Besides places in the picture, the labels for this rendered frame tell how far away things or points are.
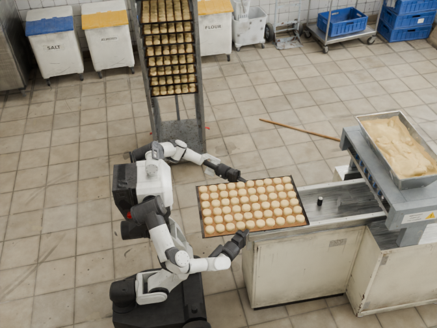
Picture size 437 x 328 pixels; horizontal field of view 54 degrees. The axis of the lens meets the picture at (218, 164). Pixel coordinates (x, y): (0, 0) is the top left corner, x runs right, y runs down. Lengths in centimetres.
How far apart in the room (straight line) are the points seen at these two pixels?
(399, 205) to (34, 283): 268
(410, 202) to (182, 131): 264
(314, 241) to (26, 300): 217
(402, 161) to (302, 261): 88
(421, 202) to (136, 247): 222
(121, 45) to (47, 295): 320
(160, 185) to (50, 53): 373
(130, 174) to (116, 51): 350
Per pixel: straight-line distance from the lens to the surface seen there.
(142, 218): 210
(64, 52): 566
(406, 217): 247
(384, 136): 266
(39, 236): 399
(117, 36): 554
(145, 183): 220
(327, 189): 284
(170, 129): 449
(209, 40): 571
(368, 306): 319
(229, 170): 266
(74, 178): 438
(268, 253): 266
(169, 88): 375
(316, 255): 281
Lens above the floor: 286
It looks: 42 degrees down
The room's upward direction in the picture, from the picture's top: 2 degrees counter-clockwise
